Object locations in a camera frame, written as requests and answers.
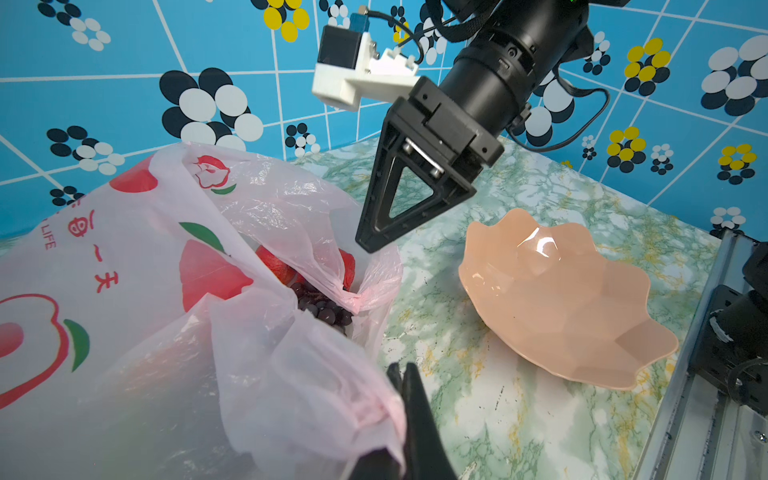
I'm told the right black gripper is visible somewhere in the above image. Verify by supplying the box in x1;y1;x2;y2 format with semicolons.
355;77;504;253

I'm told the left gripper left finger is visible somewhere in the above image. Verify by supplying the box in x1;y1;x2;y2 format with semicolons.
350;363;408;480

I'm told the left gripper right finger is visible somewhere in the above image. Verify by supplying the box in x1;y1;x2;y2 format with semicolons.
401;363;457;480

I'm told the purple grape bunch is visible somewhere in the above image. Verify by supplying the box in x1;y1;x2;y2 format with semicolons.
290;281;353;330

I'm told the pink plastic bag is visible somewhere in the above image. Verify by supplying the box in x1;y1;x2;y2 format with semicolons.
1;144;407;479

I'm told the pink red apple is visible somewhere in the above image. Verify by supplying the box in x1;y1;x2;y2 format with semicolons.
339;249;356;291

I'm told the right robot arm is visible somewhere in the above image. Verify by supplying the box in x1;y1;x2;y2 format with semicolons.
355;0;594;253

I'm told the pink scalloped fruit plate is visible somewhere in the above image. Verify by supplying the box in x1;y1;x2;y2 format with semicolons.
458;209;679;391

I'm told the aluminium front rail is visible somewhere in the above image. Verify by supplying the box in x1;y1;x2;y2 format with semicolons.
634;230;767;479

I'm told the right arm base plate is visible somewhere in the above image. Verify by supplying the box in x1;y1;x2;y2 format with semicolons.
686;239;768;418

